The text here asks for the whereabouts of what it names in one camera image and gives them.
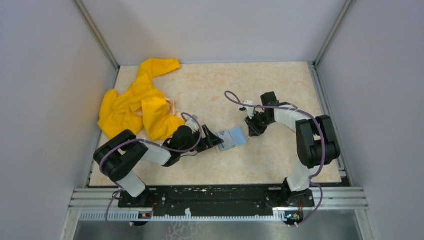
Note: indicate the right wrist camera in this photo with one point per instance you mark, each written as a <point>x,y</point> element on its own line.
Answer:
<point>251,110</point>

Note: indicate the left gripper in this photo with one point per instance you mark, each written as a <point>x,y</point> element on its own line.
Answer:
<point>212,140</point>

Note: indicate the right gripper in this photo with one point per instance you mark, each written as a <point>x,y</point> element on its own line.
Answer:
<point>254,130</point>

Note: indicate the white printed credit card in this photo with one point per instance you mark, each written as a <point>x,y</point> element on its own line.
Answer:
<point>227,141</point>

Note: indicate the beige oval tray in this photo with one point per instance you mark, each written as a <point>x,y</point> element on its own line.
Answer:
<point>291,106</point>

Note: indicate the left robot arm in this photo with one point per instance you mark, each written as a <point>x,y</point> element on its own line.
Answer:
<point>118,157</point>

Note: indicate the clear plastic card holder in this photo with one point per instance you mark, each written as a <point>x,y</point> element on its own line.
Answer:
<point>238,135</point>

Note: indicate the white slotted cable duct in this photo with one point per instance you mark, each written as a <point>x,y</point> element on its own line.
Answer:
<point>136,216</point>

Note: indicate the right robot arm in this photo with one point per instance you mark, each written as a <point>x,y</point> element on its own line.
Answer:
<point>316,141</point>

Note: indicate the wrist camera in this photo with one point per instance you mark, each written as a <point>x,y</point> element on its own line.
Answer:
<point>251,110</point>
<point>192,123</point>

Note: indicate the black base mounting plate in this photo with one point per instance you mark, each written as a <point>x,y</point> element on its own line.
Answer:
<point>203,209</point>

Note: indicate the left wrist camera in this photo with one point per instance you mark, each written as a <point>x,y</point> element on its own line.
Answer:
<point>192,123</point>

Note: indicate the aluminium frame rail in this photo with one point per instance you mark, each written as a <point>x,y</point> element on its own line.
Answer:
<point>331,198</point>

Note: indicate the yellow cloth garment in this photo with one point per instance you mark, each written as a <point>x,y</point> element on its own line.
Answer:
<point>142,106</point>

